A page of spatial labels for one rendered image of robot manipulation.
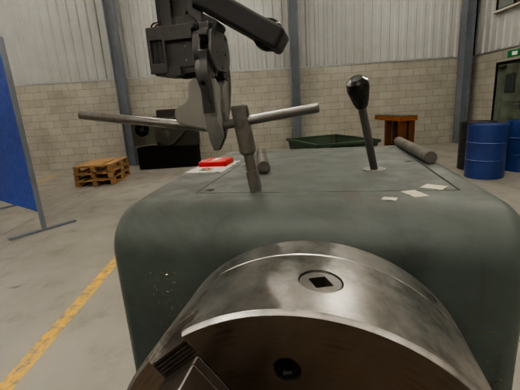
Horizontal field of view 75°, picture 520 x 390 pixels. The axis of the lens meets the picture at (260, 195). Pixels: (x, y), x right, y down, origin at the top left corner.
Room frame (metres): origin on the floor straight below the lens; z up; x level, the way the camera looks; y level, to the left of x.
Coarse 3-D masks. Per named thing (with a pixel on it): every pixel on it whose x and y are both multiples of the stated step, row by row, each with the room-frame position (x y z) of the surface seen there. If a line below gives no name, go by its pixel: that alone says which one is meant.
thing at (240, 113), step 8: (240, 104) 0.44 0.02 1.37; (232, 112) 0.45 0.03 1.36; (240, 112) 0.44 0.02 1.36; (248, 112) 0.45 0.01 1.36; (240, 120) 0.44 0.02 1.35; (240, 128) 0.44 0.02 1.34; (248, 128) 0.44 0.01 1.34; (240, 136) 0.44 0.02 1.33; (248, 136) 0.44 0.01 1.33; (240, 144) 0.45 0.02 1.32; (248, 144) 0.44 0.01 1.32; (240, 152) 0.45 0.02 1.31; (248, 152) 0.44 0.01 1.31; (248, 160) 0.45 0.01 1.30; (248, 168) 0.45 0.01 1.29; (256, 168) 0.45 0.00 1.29; (248, 176) 0.45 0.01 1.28; (256, 176) 0.45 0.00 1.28; (248, 184) 0.45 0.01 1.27; (256, 184) 0.45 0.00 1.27
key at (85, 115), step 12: (288, 108) 0.44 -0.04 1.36; (300, 108) 0.43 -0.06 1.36; (312, 108) 0.43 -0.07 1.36; (96, 120) 0.50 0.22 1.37; (108, 120) 0.49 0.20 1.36; (120, 120) 0.48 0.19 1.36; (132, 120) 0.48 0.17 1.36; (144, 120) 0.48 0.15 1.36; (156, 120) 0.47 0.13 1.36; (168, 120) 0.47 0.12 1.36; (228, 120) 0.45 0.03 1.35; (252, 120) 0.44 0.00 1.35; (264, 120) 0.44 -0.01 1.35
